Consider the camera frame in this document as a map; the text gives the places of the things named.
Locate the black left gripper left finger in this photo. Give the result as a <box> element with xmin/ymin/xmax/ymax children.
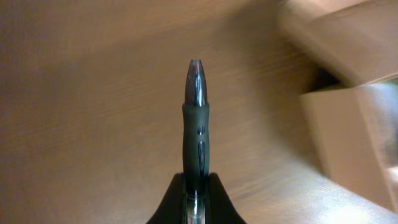
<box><xmin>147</xmin><ymin>173</ymin><xmax>186</xmax><ymax>224</ymax></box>

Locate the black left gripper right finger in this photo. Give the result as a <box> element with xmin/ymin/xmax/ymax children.
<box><xmin>207</xmin><ymin>173</ymin><xmax>246</xmax><ymax>224</ymax></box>

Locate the black clear gel pen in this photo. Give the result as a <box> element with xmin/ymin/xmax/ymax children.
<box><xmin>182</xmin><ymin>59</ymin><xmax>210</xmax><ymax>224</ymax></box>

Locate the brown cardboard box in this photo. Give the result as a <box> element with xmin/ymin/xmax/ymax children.
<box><xmin>279</xmin><ymin>0</ymin><xmax>397</xmax><ymax>211</ymax></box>

